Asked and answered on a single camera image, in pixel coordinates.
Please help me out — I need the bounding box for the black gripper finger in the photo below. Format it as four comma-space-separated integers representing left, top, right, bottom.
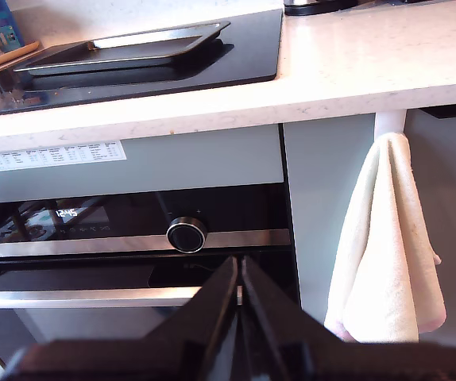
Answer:
144, 256, 239, 381
240, 256, 338, 381

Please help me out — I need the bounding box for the black rotary knob under plus minus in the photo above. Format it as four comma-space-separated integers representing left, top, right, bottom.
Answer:
165, 216, 208, 254

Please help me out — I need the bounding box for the black built-in oven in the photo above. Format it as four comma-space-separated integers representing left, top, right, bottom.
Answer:
0, 183, 303, 366

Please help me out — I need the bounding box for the cream hanging towel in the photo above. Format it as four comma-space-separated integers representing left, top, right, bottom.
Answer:
323, 133, 447, 343

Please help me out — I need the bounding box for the grey-green cabinet filler panel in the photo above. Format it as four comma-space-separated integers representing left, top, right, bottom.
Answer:
0, 123, 285, 206

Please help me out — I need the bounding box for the white printed table sticker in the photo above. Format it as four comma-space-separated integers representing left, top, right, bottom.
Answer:
0, 140, 128, 175

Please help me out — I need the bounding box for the white towel hook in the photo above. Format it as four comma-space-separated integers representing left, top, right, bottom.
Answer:
373, 110, 408, 138

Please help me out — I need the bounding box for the black glass hob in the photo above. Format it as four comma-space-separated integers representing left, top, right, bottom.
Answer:
0, 8, 284, 119

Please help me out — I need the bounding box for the stainless steel kettle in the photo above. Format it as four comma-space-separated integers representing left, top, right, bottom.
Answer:
283, 0, 359, 17

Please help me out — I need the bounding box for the wooden chopping board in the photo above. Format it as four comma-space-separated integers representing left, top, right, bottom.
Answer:
0, 40, 41, 75

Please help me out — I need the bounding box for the steel oven door handle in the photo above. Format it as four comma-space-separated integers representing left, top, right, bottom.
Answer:
0, 285, 245, 310

